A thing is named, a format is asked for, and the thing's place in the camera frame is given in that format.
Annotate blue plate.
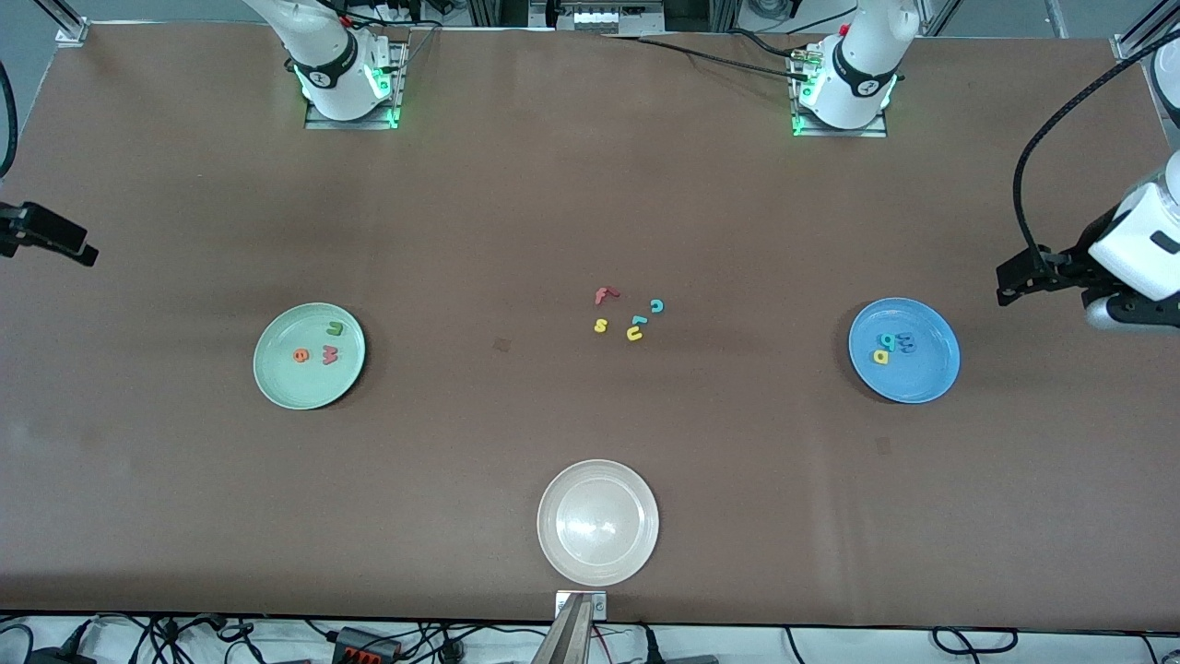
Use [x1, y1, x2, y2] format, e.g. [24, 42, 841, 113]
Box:
[848, 297, 962, 405]

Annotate light green plate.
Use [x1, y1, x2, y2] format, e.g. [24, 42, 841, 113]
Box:
[254, 302, 367, 410]

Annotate beige plate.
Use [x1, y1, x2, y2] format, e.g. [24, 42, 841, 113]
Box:
[537, 459, 660, 587]

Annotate black orange power strip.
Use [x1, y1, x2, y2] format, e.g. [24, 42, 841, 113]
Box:
[332, 627, 403, 664]

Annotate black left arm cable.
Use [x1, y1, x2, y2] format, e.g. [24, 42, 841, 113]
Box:
[1012, 37, 1180, 255]

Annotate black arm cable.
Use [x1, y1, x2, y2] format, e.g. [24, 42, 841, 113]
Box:
[1012, 37, 1180, 255]
[0, 57, 19, 178]

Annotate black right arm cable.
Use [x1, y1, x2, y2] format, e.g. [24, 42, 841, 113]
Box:
[0, 57, 19, 178]

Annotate aluminium frame profile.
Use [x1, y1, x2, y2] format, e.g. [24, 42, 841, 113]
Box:
[37, 0, 90, 47]
[1111, 0, 1180, 64]
[922, 0, 964, 38]

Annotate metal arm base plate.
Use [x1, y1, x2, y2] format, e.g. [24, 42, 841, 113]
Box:
[304, 39, 408, 131]
[791, 55, 889, 139]

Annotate short black table cable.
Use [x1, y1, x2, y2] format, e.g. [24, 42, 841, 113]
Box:
[726, 28, 812, 60]

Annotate black looped cable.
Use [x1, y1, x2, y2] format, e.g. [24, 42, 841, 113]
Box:
[931, 627, 1020, 658]

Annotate long black table cable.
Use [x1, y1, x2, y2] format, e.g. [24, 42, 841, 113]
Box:
[599, 33, 814, 82]

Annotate white device on frame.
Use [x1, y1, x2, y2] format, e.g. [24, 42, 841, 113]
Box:
[530, 0, 667, 36]

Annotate metal camera bracket plate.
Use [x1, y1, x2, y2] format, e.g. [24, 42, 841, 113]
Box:
[555, 590, 608, 621]

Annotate aluminium camera mount beam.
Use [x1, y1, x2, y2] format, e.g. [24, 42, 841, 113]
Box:
[530, 595, 596, 664]

